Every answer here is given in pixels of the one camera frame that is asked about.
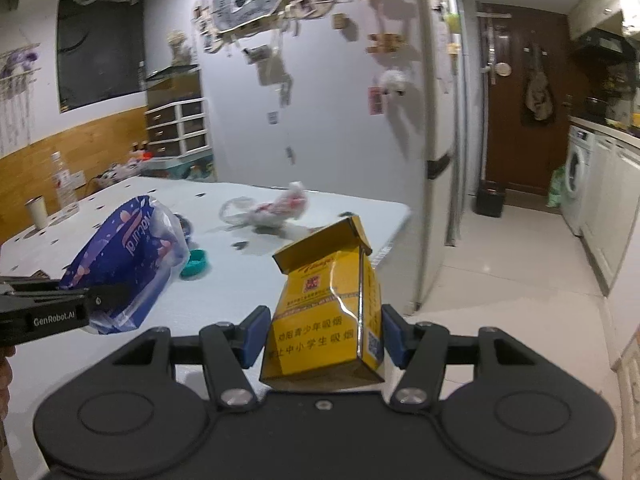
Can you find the black bin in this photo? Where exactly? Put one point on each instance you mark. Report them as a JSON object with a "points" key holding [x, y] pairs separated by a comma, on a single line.
{"points": [[490, 201]]}

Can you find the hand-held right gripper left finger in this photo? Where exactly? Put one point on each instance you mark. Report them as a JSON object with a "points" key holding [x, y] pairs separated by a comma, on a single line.
{"points": [[252, 335]]}

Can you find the white round hanging utensil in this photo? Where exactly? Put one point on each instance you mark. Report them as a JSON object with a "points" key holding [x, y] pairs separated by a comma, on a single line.
{"points": [[502, 70]]}

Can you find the clear plastic bottle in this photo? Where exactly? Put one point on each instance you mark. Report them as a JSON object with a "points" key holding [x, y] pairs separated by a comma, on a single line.
{"points": [[65, 185]]}

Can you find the flower vase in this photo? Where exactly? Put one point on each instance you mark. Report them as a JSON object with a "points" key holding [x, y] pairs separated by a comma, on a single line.
{"points": [[180, 47]]}

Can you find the black range hood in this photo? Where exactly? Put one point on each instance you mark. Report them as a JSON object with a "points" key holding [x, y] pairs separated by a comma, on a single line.
{"points": [[602, 42]]}

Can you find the wooden airplane decoration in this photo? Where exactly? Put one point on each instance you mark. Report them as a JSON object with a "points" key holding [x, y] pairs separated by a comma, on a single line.
{"points": [[385, 44]]}

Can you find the red and white plastic wrapper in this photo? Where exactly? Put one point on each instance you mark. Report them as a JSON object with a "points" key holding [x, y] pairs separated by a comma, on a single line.
{"points": [[280, 207]]}

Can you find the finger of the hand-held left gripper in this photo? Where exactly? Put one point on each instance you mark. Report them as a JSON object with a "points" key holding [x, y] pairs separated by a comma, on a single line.
{"points": [[107, 295]]}

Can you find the yellow cigarette box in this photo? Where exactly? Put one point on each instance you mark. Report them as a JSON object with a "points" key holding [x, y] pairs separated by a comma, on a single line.
{"points": [[320, 320]]}

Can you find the white wall hook rack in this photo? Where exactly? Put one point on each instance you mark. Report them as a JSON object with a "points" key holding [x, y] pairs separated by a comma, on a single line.
{"points": [[492, 14]]}

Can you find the teal bottle cap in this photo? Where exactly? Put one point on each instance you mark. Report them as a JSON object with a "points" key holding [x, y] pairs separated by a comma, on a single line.
{"points": [[195, 262]]}

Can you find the pink hanging card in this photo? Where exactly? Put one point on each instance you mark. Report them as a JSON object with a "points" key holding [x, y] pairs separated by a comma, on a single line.
{"points": [[375, 101]]}

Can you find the wooden wall block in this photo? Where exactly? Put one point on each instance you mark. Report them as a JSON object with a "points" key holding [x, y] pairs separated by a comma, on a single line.
{"points": [[340, 21]]}

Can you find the white refrigerator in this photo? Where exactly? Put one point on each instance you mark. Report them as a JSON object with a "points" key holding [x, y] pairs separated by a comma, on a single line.
{"points": [[437, 135]]}

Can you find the paper cup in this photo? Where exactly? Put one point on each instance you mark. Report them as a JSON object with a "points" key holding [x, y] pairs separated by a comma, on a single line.
{"points": [[37, 214]]}

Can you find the white washing machine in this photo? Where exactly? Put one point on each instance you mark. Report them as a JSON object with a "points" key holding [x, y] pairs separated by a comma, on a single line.
{"points": [[577, 180]]}

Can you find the hanging cloth bag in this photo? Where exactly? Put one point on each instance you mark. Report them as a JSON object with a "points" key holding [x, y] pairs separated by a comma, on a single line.
{"points": [[539, 90]]}

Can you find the brown wooden door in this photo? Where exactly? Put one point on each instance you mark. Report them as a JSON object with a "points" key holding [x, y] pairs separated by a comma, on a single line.
{"points": [[530, 150]]}

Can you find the white kitchen wall cabinets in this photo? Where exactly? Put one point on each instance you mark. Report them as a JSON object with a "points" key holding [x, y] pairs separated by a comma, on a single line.
{"points": [[605, 0]]}

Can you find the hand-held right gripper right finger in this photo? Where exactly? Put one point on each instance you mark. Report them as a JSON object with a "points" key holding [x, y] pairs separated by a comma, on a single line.
{"points": [[395, 341]]}

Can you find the white and brown drawer chest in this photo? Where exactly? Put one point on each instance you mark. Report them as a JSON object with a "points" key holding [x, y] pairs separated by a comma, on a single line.
{"points": [[177, 127]]}

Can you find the white plush toy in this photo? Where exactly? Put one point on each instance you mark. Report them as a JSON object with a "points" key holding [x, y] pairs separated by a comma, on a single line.
{"points": [[395, 82]]}

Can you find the purple plastic bag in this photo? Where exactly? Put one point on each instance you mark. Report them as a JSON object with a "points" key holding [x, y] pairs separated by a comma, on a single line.
{"points": [[125, 260]]}

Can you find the green bag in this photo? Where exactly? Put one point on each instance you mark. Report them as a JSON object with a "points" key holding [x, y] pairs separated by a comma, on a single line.
{"points": [[556, 187]]}

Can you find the dark wall board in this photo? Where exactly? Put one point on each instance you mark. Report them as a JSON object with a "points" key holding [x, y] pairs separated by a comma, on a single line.
{"points": [[100, 50]]}

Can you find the white kitchen base cabinets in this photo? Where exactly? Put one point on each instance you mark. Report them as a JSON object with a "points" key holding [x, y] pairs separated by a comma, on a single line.
{"points": [[617, 210]]}

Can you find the purple flower wall hanging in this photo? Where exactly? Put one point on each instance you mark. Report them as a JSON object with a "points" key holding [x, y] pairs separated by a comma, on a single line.
{"points": [[17, 90]]}

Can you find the black cooking pot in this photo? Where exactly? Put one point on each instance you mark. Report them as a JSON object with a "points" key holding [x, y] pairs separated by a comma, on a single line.
{"points": [[596, 109]]}

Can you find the glass tank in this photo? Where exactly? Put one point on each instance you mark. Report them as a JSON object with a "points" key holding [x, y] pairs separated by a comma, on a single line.
{"points": [[172, 85]]}

